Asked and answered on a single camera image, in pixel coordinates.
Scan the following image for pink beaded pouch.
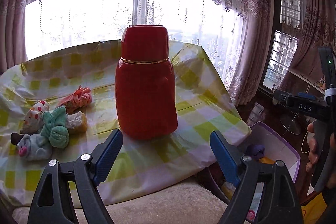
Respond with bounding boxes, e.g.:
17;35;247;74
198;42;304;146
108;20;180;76
246;209;256;222

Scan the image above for purple towel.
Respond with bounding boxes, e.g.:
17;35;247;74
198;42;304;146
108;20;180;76
245;144;265;161

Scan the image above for grey plush pig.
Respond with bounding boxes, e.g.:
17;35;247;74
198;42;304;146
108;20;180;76
17;134;52;161

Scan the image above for teal green towel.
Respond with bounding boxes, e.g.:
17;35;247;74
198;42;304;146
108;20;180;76
41;106;69;149

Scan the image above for yellow white sponge block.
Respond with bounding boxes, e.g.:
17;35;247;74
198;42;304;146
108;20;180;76
66;111;88;135

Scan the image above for orange mesh bag with sponge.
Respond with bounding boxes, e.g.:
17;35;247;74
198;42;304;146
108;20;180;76
259;157;274;165

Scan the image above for person right hand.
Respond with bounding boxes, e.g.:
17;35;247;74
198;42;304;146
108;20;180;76
305;121;336;189

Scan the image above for white table with metal stand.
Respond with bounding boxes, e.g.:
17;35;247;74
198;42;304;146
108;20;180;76
273;69;325;135

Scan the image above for purple white storage box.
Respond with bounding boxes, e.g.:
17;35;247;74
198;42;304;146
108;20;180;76
207;121;301;224

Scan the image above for yellow bag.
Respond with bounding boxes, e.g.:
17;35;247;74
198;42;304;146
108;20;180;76
301;193;327;224

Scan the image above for dark brown plush piece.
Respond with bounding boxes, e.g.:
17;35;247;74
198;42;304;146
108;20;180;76
10;132;24;145

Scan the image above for pink patterned curtain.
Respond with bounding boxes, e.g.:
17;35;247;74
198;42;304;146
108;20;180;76
0;0;336;106

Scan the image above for green checkered plastic tablecloth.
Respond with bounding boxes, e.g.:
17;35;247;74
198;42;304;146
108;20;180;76
1;40;251;207

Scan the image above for pink coral scrunchie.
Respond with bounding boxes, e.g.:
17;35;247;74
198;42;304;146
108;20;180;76
56;86;92;114

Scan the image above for red thermos jug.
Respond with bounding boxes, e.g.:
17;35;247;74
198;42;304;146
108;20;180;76
115;25;178;140

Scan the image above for white power cord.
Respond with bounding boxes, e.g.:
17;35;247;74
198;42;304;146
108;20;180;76
300;130;312;154

